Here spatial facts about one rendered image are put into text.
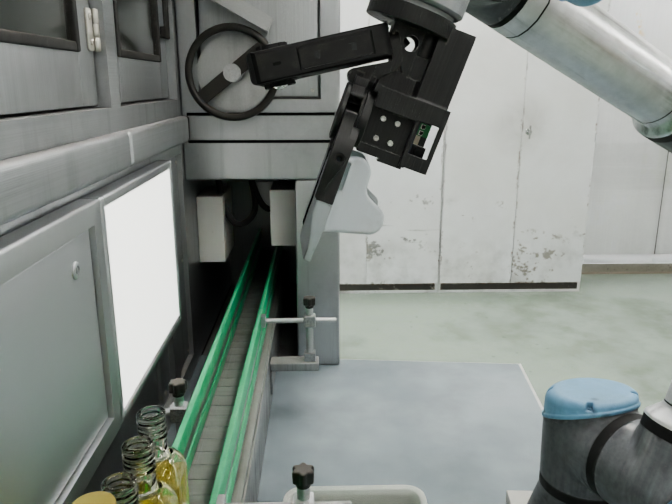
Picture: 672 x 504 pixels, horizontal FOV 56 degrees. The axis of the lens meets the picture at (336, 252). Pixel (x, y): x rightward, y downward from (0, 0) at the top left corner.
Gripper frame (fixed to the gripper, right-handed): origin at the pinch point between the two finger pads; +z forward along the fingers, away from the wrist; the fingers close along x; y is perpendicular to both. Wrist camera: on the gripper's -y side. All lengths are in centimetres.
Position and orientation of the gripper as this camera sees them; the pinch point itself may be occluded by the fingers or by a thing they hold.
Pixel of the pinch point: (304, 235)
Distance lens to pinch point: 54.1
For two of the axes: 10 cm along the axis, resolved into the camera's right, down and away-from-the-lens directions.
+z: -3.4, 9.1, 2.4
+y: 9.4, 3.3, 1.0
